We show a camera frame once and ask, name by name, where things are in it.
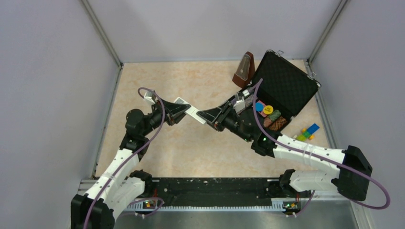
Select colourful toy bricks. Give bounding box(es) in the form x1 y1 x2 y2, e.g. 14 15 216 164
293 123 320 142

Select white remote control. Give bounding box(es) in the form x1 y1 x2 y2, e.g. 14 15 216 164
174 97 206 125

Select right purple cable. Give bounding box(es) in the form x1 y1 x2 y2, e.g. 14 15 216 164
245 78 391 210

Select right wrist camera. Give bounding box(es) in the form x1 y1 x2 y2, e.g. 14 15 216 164
231 87 254 114

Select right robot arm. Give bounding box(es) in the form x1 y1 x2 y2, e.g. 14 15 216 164
197 102 373 201

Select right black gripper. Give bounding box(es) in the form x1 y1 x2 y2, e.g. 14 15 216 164
198 100 253 142

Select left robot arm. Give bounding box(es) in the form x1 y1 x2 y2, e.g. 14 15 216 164
70 100 191 229

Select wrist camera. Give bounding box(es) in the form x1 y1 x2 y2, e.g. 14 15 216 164
143 91 160 105
231 87 254 114

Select purple cable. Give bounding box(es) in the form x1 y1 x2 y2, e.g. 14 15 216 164
245 78 391 210
83 87 166 229

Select yellow poker chip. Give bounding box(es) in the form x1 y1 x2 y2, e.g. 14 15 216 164
262 105 274 115

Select brown wooden metronome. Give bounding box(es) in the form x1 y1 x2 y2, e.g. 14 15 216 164
232 52 256 88

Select blue poker chip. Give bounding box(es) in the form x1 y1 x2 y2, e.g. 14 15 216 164
254 102 264 112

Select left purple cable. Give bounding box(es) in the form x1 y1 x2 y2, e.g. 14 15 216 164
83 87 166 229

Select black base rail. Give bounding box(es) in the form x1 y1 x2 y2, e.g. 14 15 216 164
133 171 311 209

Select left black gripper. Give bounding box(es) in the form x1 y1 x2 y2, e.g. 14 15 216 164
141 97 192 136

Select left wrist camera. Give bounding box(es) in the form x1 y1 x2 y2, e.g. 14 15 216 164
143 91 160 105

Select black poker chip case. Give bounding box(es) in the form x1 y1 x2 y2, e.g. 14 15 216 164
252 50 321 131

